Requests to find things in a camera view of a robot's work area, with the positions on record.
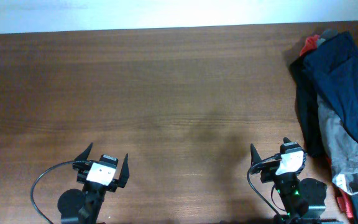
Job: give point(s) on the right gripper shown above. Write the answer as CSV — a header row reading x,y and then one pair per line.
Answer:
x,y
268,171

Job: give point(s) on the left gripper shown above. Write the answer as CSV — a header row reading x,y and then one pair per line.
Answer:
x,y
79,166

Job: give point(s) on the navy blue shorts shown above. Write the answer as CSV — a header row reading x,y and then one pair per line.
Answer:
x,y
333,70

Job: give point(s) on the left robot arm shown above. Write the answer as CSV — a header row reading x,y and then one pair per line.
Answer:
x,y
83,206

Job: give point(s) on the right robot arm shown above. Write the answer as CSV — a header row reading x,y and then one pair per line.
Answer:
x,y
303,200

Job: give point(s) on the black garment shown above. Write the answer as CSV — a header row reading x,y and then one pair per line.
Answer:
x,y
307,108

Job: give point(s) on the grey garment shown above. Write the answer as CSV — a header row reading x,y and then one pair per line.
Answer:
x,y
341,148

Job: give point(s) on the red garment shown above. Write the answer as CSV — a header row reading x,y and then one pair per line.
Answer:
x,y
310,44

